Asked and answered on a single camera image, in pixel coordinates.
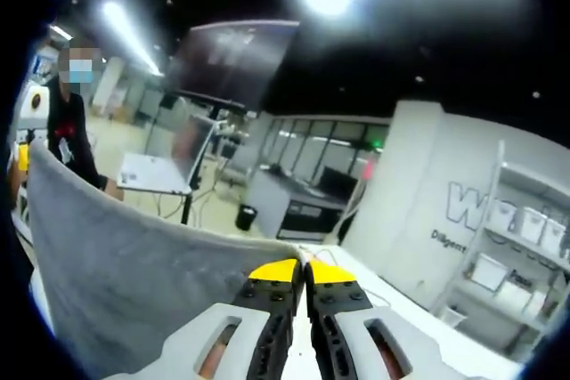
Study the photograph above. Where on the grey fluffy towel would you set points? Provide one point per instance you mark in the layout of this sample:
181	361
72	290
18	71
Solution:
111	264

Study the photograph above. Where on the white stand table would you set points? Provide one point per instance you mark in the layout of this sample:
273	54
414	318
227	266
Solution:
151	173

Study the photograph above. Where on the black waste bin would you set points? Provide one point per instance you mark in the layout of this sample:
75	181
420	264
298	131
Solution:
246	218

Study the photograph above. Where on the grey counter desk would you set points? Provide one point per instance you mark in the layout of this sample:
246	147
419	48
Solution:
267	202

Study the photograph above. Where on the transparent tilted panel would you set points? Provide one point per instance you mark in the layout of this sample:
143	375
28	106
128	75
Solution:
191	148

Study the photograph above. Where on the black monitor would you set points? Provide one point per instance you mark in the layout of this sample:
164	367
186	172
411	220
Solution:
338	180

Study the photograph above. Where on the pink hanging tag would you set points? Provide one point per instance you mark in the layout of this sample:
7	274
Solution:
369	171

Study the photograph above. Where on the green exit sign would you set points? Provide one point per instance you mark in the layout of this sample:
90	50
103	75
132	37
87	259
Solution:
377	143

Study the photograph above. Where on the large hanging dark screen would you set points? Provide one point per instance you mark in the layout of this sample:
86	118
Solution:
231	64

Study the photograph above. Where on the grey shelving rack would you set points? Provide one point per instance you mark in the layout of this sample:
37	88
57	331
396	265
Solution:
494	184

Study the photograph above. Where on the row of white storage boxes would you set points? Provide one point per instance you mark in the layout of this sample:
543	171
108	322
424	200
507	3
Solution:
532	224

